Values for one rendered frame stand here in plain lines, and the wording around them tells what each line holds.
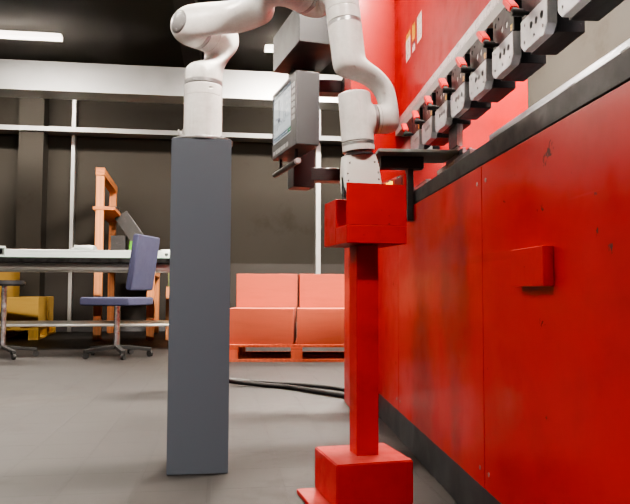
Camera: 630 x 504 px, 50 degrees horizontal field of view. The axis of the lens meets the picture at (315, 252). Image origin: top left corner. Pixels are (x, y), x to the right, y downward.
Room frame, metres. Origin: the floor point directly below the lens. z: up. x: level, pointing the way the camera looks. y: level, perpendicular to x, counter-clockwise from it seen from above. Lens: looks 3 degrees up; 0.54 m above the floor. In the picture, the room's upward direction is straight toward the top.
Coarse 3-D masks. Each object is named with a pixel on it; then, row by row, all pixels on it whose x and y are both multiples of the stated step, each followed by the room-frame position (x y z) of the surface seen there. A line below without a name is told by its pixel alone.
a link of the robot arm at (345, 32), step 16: (352, 16) 1.69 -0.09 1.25; (336, 32) 1.70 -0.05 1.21; (352, 32) 1.69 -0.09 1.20; (336, 48) 1.70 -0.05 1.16; (352, 48) 1.68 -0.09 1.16; (336, 64) 1.70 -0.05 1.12; (352, 64) 1.69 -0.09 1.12; (368, 64) 1.69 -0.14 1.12; (368, 80) 1.72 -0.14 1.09; (384, 80) 1.70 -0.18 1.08; (384, 96) 1.71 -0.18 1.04; (384, 112) 1.69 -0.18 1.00; (384, 128) 1.70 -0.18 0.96
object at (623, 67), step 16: (608, 64) 0.95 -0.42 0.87; (624, 64) 0.91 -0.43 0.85; (592, 80) 1.00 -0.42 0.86; (608, 80) 0.95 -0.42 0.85; (624, 80) 0.91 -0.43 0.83; (560, 96) 1.11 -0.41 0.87; (576, 96) 1.05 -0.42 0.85; (592, 96) 1.00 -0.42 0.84; (544, 112) 1.17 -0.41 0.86; (560, 112) 1.11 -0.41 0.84; (512, 128) 1.33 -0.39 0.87; (528, 128) 1.25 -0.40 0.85; (544, 128) 1.18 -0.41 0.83; (496, 144) 1.42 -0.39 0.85; (512, 144) 1.33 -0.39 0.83; (464, 160) 1.65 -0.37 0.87; (480, 160) 1.53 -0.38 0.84; (448, 176) 1.80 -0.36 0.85; (416, 192) 2.18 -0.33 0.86; (432, 192) 1.97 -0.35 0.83
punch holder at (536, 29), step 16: (528, 0) 1.51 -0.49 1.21; (544, 0) 1.41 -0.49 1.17; (528, 16) 1.50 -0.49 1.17; (544, 16) 1.41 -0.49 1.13; (560, 16) 1.41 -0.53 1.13; (528, 32) 1.50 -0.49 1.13; (544, 32) 1.42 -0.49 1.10; (560, 32) 1.41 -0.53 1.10; (576, 32) 1.41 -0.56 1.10; (528, 48) 1.51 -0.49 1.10; (544, 48) 1.51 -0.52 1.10; (560, 48) 1.51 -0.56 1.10
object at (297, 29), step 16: (304, 16) 3.20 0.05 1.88; (288, 32) 3.37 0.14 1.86; (304, 32) 3.20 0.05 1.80; (320, 32) 3.22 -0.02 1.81; (288, 48) 3.37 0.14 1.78; (304, 48) 3.29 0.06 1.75; (320, 48) 3.29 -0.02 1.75; (288, 64) 3.53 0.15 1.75; (304, 64) 3.53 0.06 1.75; (320, 64) 3.53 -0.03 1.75; (304, 160) 3.61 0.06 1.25; (288, 176) 3.68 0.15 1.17; (304, 176) 3.61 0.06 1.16
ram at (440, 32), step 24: (408, 0) 2.80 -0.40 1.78; (432, 0) 2.39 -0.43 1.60; (456, 0) 2.09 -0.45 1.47; (480, 0) 1.85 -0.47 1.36; (408, 24) 2.80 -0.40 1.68; (432, 24) 2.39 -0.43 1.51; (456, 24) 2.09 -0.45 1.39; (432, 48) 2.40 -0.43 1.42; (408, 72) 2.81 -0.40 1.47; (432, 72) 2.40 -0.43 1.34; (408, 96) 2.81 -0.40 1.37; (408, 120) 2.81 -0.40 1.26
